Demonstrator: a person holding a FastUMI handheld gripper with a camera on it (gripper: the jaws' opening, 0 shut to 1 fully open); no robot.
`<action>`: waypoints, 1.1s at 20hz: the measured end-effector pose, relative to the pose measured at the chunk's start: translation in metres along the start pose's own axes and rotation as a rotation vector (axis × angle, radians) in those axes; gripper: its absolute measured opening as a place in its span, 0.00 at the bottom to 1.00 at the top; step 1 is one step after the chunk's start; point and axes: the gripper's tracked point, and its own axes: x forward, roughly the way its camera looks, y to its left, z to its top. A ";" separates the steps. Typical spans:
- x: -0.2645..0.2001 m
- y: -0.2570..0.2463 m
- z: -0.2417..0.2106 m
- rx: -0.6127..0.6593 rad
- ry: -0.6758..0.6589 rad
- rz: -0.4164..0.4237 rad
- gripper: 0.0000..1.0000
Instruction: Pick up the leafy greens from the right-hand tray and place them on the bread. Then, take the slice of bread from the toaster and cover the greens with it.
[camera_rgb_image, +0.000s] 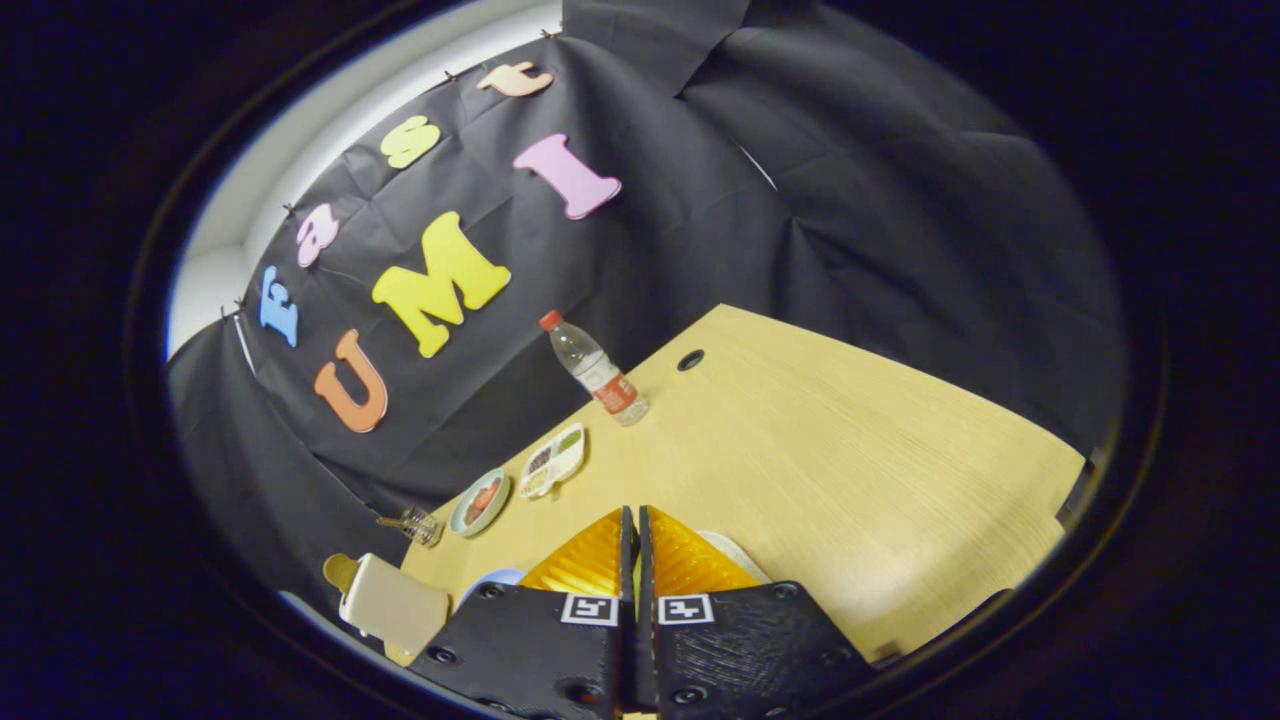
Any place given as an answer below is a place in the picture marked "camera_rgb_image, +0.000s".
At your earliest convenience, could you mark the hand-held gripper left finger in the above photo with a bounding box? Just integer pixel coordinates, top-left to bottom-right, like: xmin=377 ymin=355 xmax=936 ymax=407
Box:
xmin=408 ymin=505 xmax=638 ymax=720

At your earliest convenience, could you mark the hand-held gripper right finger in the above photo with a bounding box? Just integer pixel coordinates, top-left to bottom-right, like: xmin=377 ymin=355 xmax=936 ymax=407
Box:
xmin=638 ymin=505 xmax=881 ymax=720

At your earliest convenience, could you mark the blue plate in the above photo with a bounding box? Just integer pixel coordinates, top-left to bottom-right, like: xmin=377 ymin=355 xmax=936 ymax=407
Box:
xmin=455 ymin=568 xmax=526 ymax=611

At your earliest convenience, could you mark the small white plate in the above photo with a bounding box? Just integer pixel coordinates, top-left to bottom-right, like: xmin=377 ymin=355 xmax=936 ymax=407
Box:
xmin=697 ymin=531 xmax=771 ymax=586

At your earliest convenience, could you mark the pale green plate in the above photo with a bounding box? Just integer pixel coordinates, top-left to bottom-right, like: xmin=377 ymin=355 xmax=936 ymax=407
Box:
xmin=449 ymin=467 xmax=511 ymax=538

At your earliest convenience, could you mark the white toaster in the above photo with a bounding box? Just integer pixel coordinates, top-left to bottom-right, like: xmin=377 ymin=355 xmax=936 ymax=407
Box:
xmin=340 ymin=553 xmax=451 ymax=656

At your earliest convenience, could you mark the white divided condiment dish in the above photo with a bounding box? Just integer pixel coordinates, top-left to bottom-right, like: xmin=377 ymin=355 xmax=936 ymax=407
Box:
xmin=518 ymin=423 xmax=587 ymax=499

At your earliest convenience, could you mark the clear bottle with red cap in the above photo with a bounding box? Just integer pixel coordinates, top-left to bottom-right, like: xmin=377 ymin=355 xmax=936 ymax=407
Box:
xmin=539 ymin=310 xmax=650 ymax=427

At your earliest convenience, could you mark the wire utensil holder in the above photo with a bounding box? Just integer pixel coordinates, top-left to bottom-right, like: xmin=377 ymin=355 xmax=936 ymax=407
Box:
xmin=376 ymin=506 xmax=443 ymax=548

